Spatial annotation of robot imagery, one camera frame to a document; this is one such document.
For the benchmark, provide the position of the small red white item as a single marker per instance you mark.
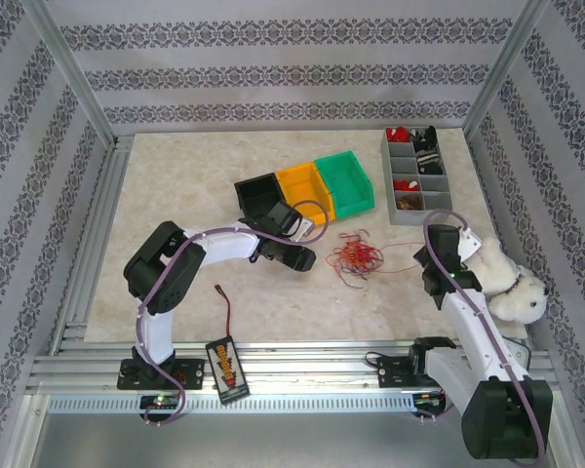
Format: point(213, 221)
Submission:
point(404, 185)

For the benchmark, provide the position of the white plush toy dog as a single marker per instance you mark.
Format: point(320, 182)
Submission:
point(521, 292)

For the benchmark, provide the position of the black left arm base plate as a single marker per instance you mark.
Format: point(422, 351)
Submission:
point(190, 373)

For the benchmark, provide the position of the brown small pieces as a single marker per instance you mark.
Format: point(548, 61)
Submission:
point(409, 201)

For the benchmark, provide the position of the black fabric item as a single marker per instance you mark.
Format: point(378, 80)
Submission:
point(425, 139)

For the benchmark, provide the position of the grey compartment organizer tray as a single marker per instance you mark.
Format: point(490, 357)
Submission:
point(436, 200)

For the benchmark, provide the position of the red white plush item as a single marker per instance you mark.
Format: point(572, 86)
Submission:
point(399, 135)

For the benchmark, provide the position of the black controller board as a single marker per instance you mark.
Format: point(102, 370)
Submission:
point(429, 400)
point(158, 402)

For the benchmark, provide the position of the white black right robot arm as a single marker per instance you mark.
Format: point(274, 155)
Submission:
point(468, 326)

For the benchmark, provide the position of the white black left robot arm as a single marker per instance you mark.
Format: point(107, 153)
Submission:
point(224, 246)

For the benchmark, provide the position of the black plastic bin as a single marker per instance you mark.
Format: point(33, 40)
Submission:
point(256, 195)

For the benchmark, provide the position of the black white striped sock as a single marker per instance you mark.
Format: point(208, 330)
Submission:
point(429, 162)

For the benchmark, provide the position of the aluminium profile frame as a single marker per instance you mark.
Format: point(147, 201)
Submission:
point(297, 363)

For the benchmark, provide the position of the green plastic bin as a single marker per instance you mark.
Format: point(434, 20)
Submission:
point(343, 178)

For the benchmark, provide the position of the yellow plastic bin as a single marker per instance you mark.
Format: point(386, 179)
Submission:
point(302, 183)

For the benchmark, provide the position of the black power board orange label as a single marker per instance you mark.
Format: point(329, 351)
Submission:
point(226, 370)

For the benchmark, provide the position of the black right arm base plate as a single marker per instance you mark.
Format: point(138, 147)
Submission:
point(392, 373)

